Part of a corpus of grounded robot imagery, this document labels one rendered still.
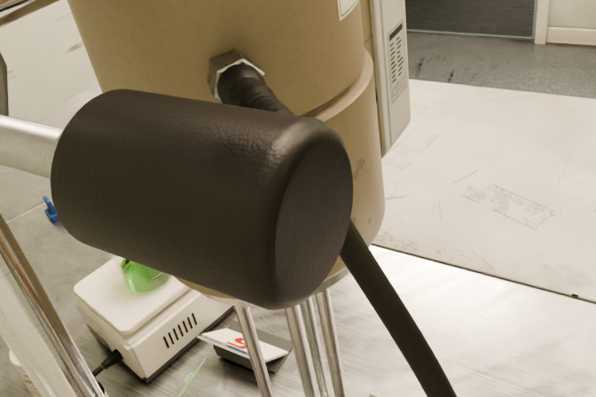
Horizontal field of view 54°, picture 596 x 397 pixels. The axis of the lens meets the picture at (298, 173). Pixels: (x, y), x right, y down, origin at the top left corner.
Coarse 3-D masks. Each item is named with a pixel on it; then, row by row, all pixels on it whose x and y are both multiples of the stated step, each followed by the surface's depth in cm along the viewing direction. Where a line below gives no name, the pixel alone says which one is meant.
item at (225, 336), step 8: (208, 336) 68; (216, 336) 68; (224, 336) 69; (232, 336) 70; (240, 336) 70; (232, 344) 66; (240, 344) 67; (264, 344) 69; (264, 352) 66; (272, 352) 67; (280, 352) 67
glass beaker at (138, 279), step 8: (112, 256) 64; (120, 264) 65; (128, 264) 64; (136, 264) 64; (120, 272) 66; (128, 272) 65; (136, 272) 65; (144, 272) 65; (152, 272) 66; (160, 272) 66; (128, 280) 66; (136, 280) 66; (144, 280) 66; (152, 280) 66; (160, 280) 67; (168, 280) 68; (128, 288) 67; (136, 288) 67; (144, 288) 66; (152, 288) 67; (160, 288) 67
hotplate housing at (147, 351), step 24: (168, 312) 67; (192, 312) 69; (216, 312) 72; (96, 336) 73; (120, 336) 65; (144, 336) 65; (168, 336) 67; (192, 336) 70; (120, 360) 68; (144, 360) 66; (168, 360) 68
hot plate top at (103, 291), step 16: (96, 272) 72; (112, 272) 71; (80, 288) 70; (96, 288) 70; (112, 288) 69; (176, 288) 67; (96, 304) 67; (112, 304) 67; (128, 304) 67; (144, 304) 66; (160, 304) 66; (112, 320) 65; (128, 320) 64; (144, 320) 65
